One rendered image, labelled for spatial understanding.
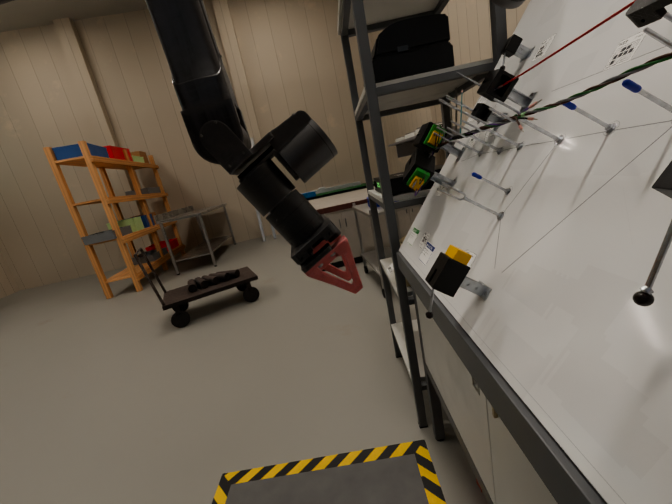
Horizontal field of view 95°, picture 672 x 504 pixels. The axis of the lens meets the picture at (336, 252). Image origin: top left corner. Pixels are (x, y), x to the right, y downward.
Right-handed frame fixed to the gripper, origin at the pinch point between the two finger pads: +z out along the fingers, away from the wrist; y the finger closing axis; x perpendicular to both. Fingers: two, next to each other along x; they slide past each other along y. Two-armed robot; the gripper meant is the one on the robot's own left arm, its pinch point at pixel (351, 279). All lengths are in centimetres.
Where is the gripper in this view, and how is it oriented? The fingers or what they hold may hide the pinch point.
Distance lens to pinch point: 44.4
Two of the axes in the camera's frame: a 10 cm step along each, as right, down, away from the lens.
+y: -1.3, -2.3, 9.6
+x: -7.5, 6.6, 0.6
